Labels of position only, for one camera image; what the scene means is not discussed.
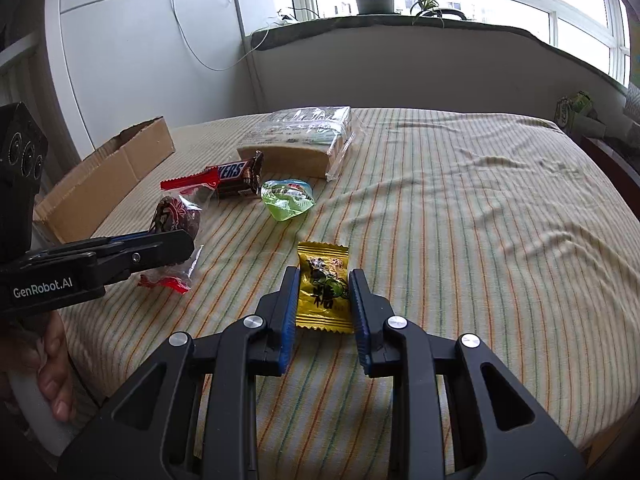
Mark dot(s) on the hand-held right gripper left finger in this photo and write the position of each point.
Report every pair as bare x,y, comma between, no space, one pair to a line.
289,325

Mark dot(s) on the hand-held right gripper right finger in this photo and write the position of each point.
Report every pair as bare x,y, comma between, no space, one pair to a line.
361,330

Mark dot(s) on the cardboard box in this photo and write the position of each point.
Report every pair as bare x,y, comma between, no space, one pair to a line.
100,175

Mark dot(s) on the green gift bag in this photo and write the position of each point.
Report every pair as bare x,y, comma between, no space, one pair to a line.
575,110

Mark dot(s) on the red-ended clear pastry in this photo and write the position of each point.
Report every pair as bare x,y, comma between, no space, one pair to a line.
175,212

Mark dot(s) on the small trailing plant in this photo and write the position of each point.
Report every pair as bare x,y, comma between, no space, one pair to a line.
425,0

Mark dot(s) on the brown chocolate bar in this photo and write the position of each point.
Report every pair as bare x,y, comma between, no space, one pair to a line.
235,177

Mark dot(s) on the green jelly cup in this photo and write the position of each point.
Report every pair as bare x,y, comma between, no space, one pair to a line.
287,200

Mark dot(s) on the yellow candy packet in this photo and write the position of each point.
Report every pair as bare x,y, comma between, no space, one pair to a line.
322,290

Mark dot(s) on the person's left hand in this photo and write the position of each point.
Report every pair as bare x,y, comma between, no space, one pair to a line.
55,360

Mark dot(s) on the packet of sliced bread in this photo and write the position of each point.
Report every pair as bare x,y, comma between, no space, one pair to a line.
300,140

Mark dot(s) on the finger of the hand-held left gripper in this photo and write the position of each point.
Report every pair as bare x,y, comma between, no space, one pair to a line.
160,255
125,238

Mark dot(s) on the striped bed sheet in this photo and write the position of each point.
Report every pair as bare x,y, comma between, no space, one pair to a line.
425,210

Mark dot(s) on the white charger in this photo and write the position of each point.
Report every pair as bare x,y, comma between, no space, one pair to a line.
285,19

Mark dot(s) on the white cabinet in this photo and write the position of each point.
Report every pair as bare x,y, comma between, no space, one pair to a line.
125,60

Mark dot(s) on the dark green windowsill cover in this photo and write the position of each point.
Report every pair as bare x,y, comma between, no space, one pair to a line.
400,30

